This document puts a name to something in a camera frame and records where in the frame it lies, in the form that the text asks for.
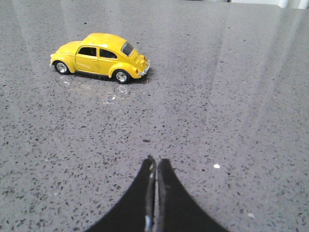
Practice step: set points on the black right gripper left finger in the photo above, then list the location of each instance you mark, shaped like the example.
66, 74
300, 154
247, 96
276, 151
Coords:
134, 212

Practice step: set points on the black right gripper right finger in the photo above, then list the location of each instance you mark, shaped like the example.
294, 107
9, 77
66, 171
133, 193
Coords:
178, 212

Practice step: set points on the yellow toy beetle car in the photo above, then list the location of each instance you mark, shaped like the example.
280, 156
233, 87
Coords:
101, 54

